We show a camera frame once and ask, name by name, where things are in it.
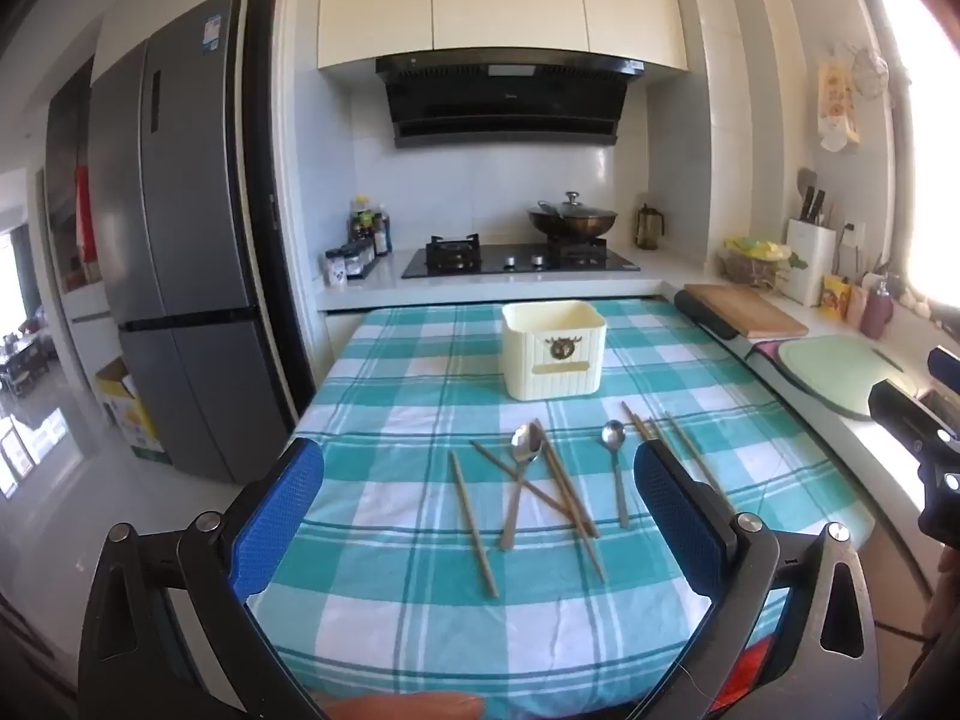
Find metal spoon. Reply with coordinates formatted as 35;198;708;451
499;422;546;551
600;420;631;528

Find black gas hob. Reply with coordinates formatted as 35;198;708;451
401;234;643;281

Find person's right forearm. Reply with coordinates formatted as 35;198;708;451
921;540;960;642

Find black range hood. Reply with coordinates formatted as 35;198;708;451
375;55;646;150

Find cream wall cabinets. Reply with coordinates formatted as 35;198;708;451
317;0;689;77

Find purple soap dispenser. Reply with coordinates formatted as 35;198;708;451
859;280;894;341

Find wooden cutting board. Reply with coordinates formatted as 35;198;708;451
683;283;810;341

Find glass jar with handle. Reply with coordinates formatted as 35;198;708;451
636;202;668;251

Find hanging printed cloth bag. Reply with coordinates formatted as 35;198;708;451
815;62;863;154

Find white knife holder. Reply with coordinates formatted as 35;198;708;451
784;219;838;308

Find wok with glass lid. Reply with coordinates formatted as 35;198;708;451
526;191;620;241

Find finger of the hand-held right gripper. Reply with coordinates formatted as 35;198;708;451
928;347;960;392
868;381;957;460

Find black handled kitchen knives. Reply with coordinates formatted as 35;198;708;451
796;167;830;226

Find teal checked tablecloth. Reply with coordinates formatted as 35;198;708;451
247;298;875;720

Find green cutting board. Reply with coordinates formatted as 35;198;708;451
775;335;906;420

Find wooden chopstick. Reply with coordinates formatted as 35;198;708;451
620;400;653;443
663;411;734;509
533;418;595;539
448;451;499;599
544;465;607;584
470;440;577;524
540;427;602;539

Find cardboard box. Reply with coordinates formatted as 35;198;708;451
93;357;171;464

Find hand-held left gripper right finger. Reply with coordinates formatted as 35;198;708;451
634;439;878;720

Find wire basket with yellow cloths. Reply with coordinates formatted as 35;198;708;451
721;235;809;290

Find dark dining furniture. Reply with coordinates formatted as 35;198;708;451
0;330;50;400

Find cream plastic utensil holder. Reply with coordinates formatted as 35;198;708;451
501;300;608;401

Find grey refrigerator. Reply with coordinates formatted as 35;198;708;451
88;0;301;485

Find yellow snack packet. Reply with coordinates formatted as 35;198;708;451
820;274;853;319

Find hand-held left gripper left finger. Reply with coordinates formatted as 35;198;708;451
79;436;327;720

